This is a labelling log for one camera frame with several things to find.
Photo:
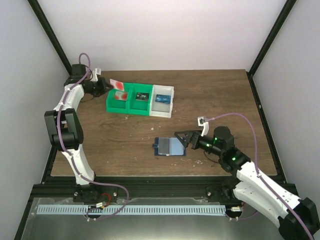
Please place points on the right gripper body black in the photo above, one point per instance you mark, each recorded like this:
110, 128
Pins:
193, 140

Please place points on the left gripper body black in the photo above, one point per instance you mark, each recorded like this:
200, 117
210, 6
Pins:
101, 86

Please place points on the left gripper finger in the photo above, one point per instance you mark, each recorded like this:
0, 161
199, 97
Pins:
106, 84
106, 90

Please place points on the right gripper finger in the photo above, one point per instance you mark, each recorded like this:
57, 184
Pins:
185, 141
192, 132

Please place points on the red white card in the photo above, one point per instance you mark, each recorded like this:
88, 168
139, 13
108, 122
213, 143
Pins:
121, 95
118, 85

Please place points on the navy blue card holder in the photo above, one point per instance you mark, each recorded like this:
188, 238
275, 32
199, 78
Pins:
175, 149

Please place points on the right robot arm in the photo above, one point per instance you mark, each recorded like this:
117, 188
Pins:
295, 218

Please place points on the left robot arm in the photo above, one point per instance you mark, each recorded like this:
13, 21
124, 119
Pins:
64, 128

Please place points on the dark grey card in holder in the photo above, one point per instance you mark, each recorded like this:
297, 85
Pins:
163, 146

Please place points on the dark green card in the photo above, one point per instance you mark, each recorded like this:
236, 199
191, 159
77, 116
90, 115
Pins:
142, 96

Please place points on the blue card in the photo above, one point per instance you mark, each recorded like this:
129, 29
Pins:
162, 98

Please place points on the green bin left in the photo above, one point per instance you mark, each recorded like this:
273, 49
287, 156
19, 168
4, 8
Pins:
117, 106

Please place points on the green bin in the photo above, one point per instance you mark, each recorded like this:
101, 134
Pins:
117, 106
139, 107

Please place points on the green bin middle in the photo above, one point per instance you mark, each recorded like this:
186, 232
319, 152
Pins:
139, 107

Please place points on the white bin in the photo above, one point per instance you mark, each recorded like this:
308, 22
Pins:
159, 109

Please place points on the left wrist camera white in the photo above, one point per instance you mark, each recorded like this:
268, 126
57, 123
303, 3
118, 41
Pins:
96, 73

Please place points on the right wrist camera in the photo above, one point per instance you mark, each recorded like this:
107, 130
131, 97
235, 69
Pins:
202, 122

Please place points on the left black frame post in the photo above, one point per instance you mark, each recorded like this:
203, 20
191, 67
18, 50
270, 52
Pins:
46, 26

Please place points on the black frame post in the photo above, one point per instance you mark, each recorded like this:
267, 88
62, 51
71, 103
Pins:
280, 20
46, 26

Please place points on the black aluminium frame rail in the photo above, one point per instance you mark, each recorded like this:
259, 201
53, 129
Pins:
215, 188

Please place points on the light blue slotted cable duct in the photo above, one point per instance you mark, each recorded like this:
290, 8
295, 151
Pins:
180, 210

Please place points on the right black frame post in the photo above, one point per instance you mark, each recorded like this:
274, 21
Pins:
280, 20

